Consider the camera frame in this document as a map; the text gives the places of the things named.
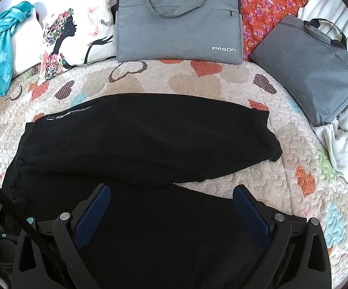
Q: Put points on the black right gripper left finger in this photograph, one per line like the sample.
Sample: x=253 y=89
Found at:
x=50 y=257

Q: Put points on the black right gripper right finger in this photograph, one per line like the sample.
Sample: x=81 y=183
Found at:
x=294 y=249

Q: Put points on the black pants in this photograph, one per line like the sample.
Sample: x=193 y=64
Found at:
x=155 y=233

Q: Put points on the quilted heart pattern bedspread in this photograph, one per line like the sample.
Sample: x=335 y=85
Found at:
x=301 y=182

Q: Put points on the dark grey laptop bag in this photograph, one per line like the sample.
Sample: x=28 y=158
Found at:
x=310 y=65

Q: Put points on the plain white pillow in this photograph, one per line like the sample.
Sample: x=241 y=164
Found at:
x=26 y=42

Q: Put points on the teal star scarf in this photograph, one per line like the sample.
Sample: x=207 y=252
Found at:
x=9 y=22

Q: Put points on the white pillow with woman print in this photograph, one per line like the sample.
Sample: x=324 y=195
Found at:
x=78 y=33

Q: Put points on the red floral pillow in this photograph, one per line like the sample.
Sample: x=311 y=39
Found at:
x=261 y=16

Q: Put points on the light grey laptop bag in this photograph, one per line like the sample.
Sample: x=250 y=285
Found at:
x=203 y=30

